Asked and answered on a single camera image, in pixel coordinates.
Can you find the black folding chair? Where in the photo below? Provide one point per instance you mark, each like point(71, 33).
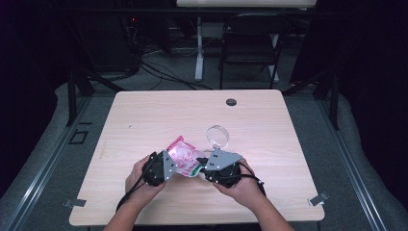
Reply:
point(253, 41)

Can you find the pink and white snack packet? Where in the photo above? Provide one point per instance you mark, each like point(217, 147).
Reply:
point(184, 159)

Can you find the white desk leg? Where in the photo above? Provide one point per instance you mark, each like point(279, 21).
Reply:
point(199, 54)
point(275, 61)

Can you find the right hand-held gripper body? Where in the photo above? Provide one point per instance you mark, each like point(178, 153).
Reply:
point(223, 166)

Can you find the person's left hand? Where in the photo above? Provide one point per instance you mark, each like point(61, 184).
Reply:
point(134, 186)

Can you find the round table grommet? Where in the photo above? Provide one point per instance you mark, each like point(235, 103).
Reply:
point(231, 102)

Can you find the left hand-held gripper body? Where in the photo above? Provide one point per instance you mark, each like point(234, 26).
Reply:
point(157, 170)

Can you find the person's right hand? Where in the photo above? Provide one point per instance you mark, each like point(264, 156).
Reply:
point(247, 189)

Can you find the clear plastic measuring cup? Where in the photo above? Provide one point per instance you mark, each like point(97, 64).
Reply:
point(218, 136)

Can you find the black metal stand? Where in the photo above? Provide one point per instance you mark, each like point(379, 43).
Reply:
point(72, 96)
point(334, 102)

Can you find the metal floor rail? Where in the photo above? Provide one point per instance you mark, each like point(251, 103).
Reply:
point(352, 173)
point(41, 179)

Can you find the dark computer tower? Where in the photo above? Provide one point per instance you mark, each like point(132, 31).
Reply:
point(109, 41)

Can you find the grey tape strip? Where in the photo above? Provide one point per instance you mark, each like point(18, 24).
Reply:
point(75, 202)
point(318, 199)

